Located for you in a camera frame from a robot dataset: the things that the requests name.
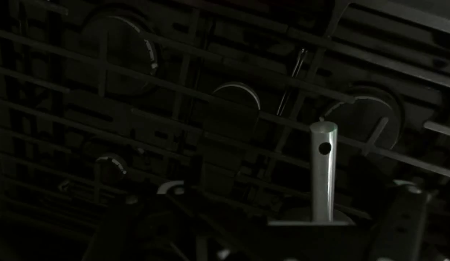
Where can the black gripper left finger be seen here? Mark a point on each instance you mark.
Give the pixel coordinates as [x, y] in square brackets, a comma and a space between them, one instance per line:
[156, 227]

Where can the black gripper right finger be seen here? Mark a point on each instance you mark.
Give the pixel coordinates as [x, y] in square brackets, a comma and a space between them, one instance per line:
[399, 234]

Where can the silver metal pot with handle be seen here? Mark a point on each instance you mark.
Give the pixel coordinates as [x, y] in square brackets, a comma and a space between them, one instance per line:
[322, 190]

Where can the black round burner cap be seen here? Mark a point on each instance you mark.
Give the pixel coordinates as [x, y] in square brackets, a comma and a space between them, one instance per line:
[374, 116]
[236, 112]
[123, 40]

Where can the black stove top with grates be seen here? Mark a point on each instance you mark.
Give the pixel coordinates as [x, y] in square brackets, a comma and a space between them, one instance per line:
[61, 108]

